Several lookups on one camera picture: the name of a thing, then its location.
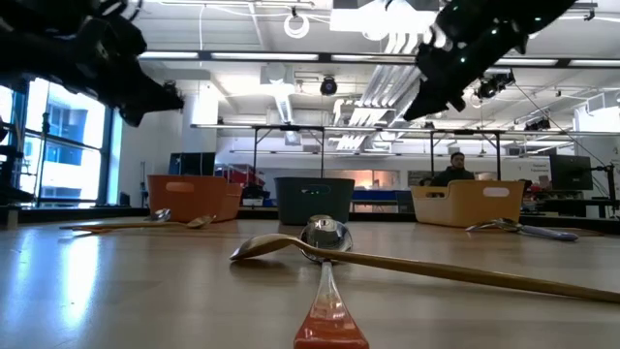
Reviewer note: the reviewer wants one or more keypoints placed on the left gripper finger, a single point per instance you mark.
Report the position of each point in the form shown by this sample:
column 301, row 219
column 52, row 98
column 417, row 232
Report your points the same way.
column 150, row 89
column 150, row 104

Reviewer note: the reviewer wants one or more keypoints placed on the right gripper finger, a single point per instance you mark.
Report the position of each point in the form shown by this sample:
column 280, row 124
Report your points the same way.
column 420, row 94
column 438, row 94

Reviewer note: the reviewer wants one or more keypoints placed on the gold spoon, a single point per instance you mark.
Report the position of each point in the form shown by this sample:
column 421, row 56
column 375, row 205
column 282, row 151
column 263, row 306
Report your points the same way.
column 201, row 222
column 266, row 244

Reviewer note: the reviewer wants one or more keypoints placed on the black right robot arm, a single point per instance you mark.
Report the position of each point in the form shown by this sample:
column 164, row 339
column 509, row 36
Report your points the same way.
column 523, row 19

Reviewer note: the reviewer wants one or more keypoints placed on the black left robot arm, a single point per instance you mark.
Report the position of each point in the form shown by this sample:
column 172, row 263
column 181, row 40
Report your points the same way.
column 29, row 19

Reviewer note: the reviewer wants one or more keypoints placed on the black ceiling spotlight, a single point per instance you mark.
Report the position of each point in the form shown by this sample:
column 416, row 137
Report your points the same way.
column 537, row 124
column 494, row 86

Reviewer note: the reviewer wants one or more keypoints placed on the large glass window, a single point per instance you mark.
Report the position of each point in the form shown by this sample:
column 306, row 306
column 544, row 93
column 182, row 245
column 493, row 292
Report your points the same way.
column 72, row 145

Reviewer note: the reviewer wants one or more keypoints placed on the long ceiling light strip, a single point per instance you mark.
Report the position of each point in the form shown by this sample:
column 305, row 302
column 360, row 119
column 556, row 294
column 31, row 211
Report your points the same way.
column 528, row 62
column 242, row 55

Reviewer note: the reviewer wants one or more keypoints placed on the black computer monitor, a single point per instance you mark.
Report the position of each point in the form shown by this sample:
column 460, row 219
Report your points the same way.
column 194, row 164
column 571, row 172

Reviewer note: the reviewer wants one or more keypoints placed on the black tripod stand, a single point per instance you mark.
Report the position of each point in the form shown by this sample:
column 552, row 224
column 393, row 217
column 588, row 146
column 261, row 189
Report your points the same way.
column 45, row 145

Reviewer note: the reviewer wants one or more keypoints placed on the person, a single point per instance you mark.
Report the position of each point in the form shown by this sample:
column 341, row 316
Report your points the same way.
column 453, row 177

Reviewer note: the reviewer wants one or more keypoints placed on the orange plastic bin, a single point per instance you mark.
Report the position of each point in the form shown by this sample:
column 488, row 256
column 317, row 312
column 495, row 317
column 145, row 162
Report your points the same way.
column 194, row 199

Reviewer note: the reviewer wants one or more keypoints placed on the blue table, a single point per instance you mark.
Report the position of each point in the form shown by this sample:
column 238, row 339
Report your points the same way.
column 378, row 195

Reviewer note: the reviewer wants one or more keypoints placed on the yellow plastic bin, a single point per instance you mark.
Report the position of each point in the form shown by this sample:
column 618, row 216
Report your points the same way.
column 465, row 206

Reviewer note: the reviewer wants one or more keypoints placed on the dark teal plastic bin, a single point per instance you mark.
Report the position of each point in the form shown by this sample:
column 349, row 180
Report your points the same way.
column 315, row 203

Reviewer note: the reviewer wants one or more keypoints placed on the black ceiling camera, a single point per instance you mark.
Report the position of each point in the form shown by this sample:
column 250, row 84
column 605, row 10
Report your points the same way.
column 328, row 86

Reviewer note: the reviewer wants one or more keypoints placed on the black aluminium table frame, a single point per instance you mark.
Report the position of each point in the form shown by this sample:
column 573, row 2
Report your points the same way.
column 382, row 216

